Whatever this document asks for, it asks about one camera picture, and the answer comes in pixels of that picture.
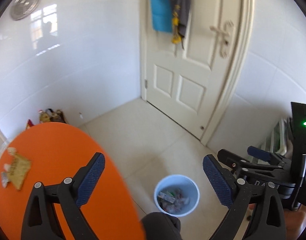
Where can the yellow wrapper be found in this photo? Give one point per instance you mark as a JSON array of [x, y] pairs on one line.
[[19, 171]]

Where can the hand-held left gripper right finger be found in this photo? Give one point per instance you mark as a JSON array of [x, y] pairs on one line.
[[216, 180]]

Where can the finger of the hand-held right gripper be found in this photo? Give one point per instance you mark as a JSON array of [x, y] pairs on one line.
[[230, 158], [261, 153]]

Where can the cream panel door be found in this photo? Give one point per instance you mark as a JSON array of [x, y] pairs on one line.
[[192, 67]]

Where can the white metal rack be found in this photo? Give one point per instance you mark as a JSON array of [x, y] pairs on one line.
[[276, 140]]

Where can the white plastic trash bin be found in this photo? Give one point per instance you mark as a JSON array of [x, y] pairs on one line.
[[192, 200]]

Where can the white plastic bag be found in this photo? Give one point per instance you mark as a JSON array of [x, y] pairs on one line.
[[181, 201]]

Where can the green white wrapper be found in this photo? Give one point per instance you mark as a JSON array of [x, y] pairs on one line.
[[166, 197]]

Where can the blue hanging towel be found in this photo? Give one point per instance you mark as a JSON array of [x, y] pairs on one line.
[[160, 7]]

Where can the person's dark trouser leg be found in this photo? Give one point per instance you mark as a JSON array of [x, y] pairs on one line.
[[160, 227]]

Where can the person's right hand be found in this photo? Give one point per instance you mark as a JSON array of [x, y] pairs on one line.
[[298, 220]]

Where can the round grey wall vent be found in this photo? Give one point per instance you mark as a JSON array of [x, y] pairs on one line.
[[25, 3]]

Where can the yellow tassel ornament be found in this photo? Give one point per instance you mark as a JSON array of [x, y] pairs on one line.
[[176, 33]]

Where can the red gold floor packages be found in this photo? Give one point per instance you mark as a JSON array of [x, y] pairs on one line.
[[50, 116]]

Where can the grey hanging cloth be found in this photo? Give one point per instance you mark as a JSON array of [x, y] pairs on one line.
[[182, 2]]

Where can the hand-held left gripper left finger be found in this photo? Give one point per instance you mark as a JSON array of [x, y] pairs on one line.
[[91, 177]]

